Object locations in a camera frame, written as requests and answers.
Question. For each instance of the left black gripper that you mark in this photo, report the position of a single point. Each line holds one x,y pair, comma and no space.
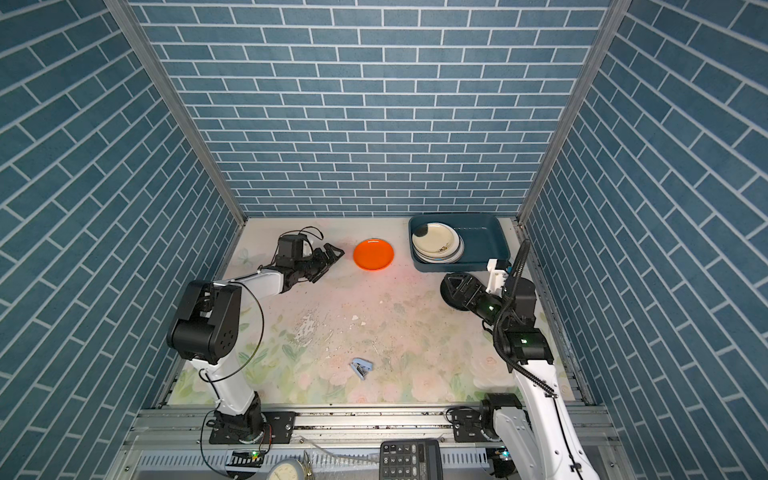
322,262

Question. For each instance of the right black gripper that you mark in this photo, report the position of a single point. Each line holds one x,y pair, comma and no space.
471,284

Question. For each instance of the small orange plate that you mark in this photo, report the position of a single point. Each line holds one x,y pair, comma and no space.
373,254

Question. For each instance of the cream plate black brushstroke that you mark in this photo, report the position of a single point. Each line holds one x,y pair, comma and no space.
436,239

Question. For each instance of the white plate green cloud motif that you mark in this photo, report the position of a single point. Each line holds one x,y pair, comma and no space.
453,258

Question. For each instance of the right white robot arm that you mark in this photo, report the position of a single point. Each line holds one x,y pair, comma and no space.
535,428

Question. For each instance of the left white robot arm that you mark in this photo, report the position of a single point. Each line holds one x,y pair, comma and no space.
206,325

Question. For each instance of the teal plastic bin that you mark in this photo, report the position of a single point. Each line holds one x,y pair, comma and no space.
482,236

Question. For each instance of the small black plate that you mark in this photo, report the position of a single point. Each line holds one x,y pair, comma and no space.
447,297

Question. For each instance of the small blue stapler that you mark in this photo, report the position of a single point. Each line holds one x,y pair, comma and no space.
361,367

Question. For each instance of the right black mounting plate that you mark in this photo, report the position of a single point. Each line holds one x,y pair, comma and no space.
466,425

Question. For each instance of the black mounting plate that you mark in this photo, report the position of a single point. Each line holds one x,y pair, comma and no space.
466,425
270,426

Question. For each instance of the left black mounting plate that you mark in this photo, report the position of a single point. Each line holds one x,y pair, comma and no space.
270,426

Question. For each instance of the black calculator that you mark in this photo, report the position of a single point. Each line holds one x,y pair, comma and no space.
418,459

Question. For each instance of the round white clock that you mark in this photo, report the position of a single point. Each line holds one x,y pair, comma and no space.
290,469

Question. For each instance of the green circuit board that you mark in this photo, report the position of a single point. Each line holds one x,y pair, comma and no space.
245,462

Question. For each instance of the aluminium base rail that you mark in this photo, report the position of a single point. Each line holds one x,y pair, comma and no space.
180,428

